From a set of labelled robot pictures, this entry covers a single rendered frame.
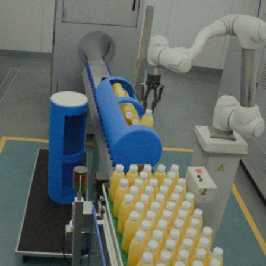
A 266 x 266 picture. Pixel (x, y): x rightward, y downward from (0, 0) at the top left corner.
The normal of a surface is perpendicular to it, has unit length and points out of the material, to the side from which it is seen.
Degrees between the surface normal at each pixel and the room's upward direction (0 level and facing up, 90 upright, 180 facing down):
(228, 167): 90
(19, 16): 90
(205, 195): 90
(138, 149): 90
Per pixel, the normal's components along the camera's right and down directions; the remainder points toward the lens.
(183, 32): 0.10, 0.46
